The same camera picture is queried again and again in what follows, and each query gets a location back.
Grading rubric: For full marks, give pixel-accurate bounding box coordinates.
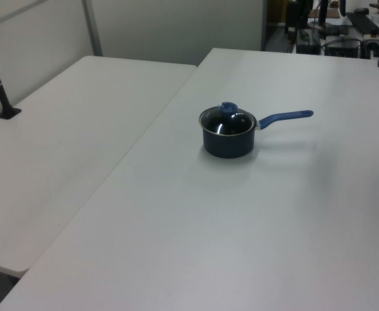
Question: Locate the glass lid with blue knob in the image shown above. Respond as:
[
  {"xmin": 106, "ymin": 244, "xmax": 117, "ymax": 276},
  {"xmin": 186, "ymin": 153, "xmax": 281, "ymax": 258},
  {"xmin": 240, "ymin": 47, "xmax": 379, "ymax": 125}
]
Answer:
[{"xmin": 198, "ymin": 101, "xmax": 257, "ymax": 135}]

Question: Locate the dark blue saucepan with handle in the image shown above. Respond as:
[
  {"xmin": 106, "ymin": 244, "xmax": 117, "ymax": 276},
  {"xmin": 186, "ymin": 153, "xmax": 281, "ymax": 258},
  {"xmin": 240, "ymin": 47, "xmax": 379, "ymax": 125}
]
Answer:
[{"xmin": 201, "ymin": 109, "xmax": 314, "ymax": 159}]

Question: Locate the black computer keyboard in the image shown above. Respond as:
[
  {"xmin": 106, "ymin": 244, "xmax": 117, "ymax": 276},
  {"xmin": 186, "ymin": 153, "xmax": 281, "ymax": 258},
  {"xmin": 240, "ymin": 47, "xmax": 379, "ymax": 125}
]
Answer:
[{"xmin": 345, "ymin": 12, "xmax": 379, "ymax": 38}]

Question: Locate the black monitor stand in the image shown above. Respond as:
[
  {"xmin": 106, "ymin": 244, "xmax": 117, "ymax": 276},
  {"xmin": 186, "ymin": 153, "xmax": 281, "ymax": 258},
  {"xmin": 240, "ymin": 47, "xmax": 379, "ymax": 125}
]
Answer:
[{"xmin": 307, "ymin": 0, "xmax": 341, "ymax": 37}]

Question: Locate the grey metal partition post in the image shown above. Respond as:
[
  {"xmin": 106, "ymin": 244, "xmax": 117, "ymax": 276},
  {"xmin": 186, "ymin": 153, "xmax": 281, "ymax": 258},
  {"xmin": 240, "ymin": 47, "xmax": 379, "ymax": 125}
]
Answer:
[{"xmin": 81, "ymin": 0, "xmax": 104, "ymax": 57}]

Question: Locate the black computer box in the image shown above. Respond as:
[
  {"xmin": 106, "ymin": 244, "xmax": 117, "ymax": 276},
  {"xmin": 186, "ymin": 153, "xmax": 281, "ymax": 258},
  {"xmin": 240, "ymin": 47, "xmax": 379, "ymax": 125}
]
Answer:
[{"xmin": 324, "ymin": 38, "xmax": 362, "ymax": 59}]

